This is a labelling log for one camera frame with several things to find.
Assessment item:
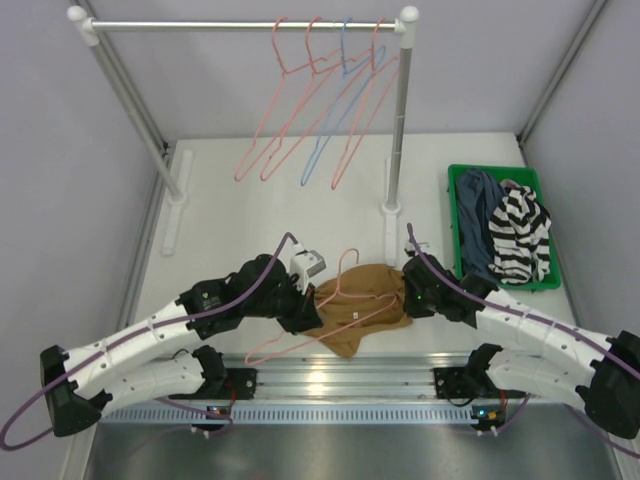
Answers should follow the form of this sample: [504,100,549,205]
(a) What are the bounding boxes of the pink wire hanger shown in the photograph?
[330,18,398,190]
[233,16,310,182]
[260,16,338,181]
[244,248,401,366]

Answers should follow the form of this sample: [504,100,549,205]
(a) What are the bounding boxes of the brown tank top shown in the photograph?
[299,263,415,359]

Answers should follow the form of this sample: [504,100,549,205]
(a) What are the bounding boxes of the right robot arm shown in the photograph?
[402,255,639,439]

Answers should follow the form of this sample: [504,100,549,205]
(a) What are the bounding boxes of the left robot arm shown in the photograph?
[40,250,326,437]

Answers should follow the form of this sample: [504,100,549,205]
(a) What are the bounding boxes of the dark blue garment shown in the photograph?
[455,168,507,280]

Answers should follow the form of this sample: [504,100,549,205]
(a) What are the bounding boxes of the black white striped garment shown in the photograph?
[488,180,552,285]

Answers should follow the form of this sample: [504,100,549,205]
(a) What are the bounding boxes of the green plastic bin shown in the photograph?
[448,164,561,292]

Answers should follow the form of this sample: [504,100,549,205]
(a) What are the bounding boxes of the silver white clothes rack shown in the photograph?
[67,1,420,266]

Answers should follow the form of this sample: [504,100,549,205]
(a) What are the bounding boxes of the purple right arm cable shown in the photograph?
[407,223,640,371]

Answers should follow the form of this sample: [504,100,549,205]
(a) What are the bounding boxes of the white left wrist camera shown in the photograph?
[289,243,326,293]

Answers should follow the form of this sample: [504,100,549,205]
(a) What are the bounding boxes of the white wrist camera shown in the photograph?
[289,243,326,293]
[403,240,433,258]

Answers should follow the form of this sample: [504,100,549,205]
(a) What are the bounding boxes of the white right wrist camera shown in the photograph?
[403,240,433,258]

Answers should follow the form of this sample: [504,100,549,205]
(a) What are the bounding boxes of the aluminium mounting rail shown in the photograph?
[235,353,467,402]

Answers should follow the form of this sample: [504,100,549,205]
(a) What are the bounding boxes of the slotted grey cable duct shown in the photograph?
[101,402,504,425]

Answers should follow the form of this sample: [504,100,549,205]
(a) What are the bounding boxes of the blue wire hanger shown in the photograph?
[299,17,387,187]

